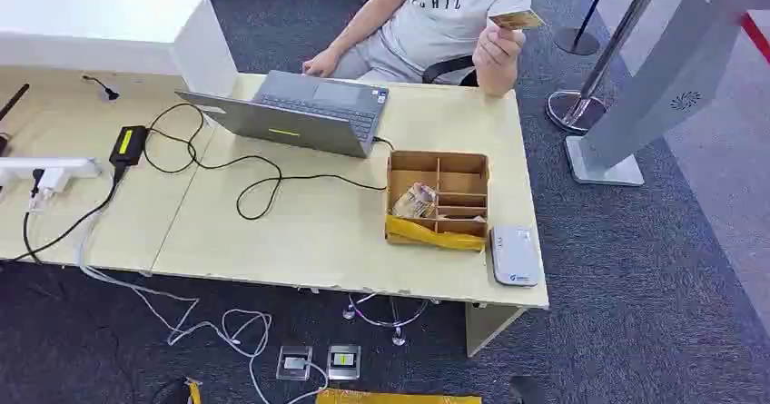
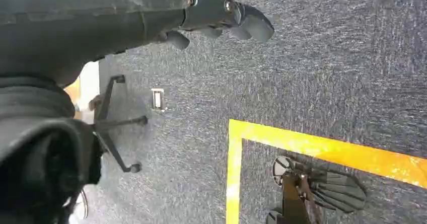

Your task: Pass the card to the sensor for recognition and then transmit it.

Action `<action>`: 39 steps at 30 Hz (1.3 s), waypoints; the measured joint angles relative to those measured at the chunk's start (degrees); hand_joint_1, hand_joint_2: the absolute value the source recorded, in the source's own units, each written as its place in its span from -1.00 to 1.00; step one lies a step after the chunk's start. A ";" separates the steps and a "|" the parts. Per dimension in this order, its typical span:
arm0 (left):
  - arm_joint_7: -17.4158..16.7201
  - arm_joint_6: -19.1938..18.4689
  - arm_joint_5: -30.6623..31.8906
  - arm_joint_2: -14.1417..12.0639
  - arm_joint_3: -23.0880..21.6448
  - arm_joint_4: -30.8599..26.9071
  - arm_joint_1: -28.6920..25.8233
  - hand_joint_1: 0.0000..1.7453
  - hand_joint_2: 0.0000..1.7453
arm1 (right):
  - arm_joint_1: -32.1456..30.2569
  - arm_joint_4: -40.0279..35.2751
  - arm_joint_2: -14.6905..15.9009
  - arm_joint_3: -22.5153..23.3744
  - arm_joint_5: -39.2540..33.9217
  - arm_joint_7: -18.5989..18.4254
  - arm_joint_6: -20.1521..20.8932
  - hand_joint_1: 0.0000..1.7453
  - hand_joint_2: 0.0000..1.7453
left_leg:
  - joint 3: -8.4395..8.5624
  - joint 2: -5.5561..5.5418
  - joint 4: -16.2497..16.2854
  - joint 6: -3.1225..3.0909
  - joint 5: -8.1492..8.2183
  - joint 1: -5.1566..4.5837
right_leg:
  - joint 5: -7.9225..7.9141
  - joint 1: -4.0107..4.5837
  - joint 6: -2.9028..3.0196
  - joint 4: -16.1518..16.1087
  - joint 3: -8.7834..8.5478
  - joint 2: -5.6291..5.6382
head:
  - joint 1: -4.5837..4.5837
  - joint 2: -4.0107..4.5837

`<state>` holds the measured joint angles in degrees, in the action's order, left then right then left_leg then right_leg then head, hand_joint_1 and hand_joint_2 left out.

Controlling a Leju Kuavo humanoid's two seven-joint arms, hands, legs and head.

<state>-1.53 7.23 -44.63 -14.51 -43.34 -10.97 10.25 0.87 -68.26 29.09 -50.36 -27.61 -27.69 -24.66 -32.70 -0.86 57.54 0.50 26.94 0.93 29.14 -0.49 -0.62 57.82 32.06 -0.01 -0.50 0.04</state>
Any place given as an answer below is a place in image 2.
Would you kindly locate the metal star base with casters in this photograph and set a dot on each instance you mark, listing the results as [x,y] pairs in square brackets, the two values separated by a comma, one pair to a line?
[103,125]

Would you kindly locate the pale desk panel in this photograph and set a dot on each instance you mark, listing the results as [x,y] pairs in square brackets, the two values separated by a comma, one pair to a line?
[89,89]

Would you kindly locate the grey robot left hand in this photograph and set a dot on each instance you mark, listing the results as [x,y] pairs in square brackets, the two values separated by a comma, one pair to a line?
[83,22]

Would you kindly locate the silver floor socket box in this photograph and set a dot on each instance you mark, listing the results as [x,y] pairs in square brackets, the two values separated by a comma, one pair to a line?
[157,99]

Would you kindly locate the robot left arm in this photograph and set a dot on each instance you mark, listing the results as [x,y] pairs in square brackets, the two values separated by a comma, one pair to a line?
[30,99]

